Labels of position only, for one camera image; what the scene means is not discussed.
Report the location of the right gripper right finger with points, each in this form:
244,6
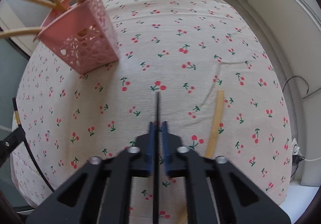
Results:
216,191

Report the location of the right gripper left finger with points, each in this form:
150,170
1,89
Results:
100,191

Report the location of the black lacquered chopstick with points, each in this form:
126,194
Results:
156,164
16,114

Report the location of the black power adapter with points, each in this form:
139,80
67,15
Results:
296,159

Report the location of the white power strip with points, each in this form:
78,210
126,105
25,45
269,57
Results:
295,150

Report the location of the pink perforated plastic basket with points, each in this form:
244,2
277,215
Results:
83,36

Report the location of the cherry print tablecloth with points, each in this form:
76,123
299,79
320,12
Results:
184,50

